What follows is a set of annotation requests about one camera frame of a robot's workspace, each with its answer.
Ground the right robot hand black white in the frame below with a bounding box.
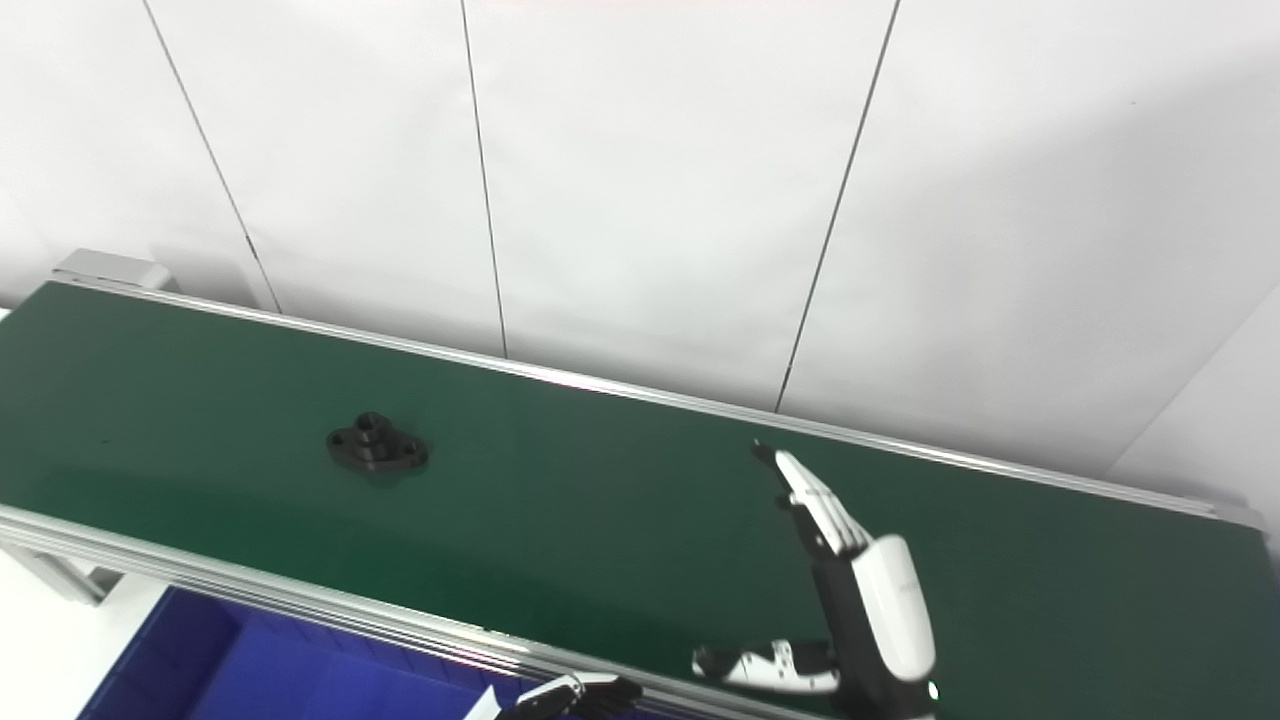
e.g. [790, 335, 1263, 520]
[692, 442, 939, 720]

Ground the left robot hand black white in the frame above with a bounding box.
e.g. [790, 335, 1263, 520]
[495, 673, 644, 720]

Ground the black flange part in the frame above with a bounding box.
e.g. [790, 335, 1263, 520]
[326, 411, 431, 476]

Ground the green conveyor belt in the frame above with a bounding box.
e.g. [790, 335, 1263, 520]
[0, 282, 1280, 720]

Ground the blue plastic bin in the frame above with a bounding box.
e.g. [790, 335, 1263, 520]
[78, 585, 561, 720]

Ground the aluminium conveyor support leg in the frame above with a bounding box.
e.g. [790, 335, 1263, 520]
[0, 540, 123, 607]

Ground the aluminium conveyor side rail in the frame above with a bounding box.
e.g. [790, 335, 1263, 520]
[0, 503, 833, 720]
[50, 249, 1273, 539]

